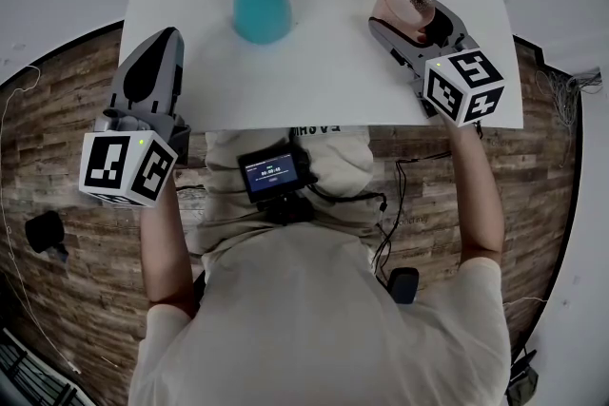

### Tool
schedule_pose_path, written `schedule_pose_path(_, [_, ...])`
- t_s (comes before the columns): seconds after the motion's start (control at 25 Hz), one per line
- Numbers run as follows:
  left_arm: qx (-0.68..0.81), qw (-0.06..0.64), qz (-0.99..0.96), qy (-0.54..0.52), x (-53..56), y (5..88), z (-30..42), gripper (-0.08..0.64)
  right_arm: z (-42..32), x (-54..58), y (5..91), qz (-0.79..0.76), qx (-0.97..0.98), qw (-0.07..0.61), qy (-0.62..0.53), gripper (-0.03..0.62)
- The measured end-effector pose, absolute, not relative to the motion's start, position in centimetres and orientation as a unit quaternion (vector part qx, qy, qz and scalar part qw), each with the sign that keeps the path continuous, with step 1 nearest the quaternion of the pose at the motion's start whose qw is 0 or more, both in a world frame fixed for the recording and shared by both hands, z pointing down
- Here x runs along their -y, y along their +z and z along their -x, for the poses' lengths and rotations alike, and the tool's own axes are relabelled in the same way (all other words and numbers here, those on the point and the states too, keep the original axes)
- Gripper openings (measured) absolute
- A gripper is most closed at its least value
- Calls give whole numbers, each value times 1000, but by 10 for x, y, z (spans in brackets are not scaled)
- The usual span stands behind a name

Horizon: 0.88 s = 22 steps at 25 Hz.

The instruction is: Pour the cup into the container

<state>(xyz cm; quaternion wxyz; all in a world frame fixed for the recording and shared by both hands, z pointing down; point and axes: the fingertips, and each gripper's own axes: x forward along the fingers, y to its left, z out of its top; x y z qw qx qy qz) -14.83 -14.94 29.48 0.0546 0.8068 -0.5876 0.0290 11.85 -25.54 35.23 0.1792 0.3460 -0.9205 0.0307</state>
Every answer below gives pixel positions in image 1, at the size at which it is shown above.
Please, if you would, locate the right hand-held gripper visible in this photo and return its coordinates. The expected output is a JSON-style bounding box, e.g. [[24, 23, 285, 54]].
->
[[368, 0, 506, 128]]

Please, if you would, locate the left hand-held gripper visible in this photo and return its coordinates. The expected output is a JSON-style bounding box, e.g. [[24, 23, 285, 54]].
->
[[78, 27, 192, 209]]

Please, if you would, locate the pink translucent cup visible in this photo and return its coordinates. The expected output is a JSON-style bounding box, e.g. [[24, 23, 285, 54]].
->
[[371, 0, 435, 45]]

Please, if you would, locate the teal bottle container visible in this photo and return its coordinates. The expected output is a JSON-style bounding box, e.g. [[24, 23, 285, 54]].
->
[[232, 0, 293, 46]]

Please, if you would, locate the person's right forearm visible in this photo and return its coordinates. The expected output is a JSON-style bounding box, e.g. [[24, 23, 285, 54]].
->
[[444, 118, 504, 275]]

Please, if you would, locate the person's left forearm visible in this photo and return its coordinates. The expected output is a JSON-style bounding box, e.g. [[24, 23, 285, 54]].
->
[[139, 199, 199, 319]]

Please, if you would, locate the chest-mounted screen device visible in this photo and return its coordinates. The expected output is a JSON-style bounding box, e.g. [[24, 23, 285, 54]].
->
[[237, 149, 319, 227]]

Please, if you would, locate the black chair armrest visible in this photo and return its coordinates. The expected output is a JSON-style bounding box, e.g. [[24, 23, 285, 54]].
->
[[388, 267, 420, 306], [24, 210, 70, 262]]

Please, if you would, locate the person's beige shirt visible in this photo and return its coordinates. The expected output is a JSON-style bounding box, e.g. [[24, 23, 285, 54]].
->
[[128, 126, 513, 406]]

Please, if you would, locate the black metal rack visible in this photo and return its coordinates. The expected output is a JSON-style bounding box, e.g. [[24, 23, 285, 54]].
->
[[0, 326, 91, 406]]

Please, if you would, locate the dark green bag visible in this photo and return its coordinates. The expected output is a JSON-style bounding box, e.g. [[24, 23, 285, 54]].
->
[[504, 348, 540, 406]]

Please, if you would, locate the black cable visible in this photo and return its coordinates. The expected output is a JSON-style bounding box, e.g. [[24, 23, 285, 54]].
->
[[370, 150, 452, 277]]

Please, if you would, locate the tangle of thin wires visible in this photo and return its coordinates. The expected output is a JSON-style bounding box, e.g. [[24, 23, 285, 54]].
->
[[535, 67, 604, 134]]

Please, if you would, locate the thin white cable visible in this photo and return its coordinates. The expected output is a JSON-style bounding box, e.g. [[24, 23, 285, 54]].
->
[[0, 65, 82, 375]]

